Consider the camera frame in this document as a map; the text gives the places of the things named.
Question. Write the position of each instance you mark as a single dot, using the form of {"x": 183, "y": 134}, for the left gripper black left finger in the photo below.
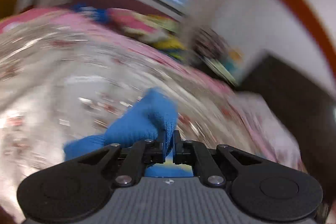
{"x": 134, "y": 160}

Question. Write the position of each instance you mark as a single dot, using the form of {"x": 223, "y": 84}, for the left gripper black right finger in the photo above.
{"x": 198, "y": 156}

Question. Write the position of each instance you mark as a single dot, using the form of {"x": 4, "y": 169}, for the blue knitted striped sweater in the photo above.
{"x": 147, "y": 119}

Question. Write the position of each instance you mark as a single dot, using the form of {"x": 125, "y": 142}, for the yellow green folded clothes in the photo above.
{"x": 171, "y": 47}

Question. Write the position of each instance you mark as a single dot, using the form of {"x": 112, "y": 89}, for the blue clothes on sofa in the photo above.
{"x": 92, "y": 13}

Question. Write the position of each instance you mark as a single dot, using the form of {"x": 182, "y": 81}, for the pink spotted pillow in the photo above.
{"x": 280, "y": 142}

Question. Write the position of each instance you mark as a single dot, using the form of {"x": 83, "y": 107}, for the light green folded sheets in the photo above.
{"x": 220, "y": 70}

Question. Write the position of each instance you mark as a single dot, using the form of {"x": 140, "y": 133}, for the yellow blue box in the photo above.
{"x": 235, "y": 57}

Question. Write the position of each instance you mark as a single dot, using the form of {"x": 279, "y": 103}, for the dark floral bundle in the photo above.
{"x": 207, "y": 43}

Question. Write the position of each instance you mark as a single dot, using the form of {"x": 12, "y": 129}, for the floral silver pink bedspread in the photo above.
{"x": 64, "y": 77}

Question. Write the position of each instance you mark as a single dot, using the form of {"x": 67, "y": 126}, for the pink floral folded quilt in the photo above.
{"x": 145, "y": 28}

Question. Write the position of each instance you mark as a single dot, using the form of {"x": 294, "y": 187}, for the dark wooden headboard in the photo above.
{"x": 305, "y": 109}

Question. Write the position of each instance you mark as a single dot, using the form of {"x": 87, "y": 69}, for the beige right curtain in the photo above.
{"x": 199, "y": 13}

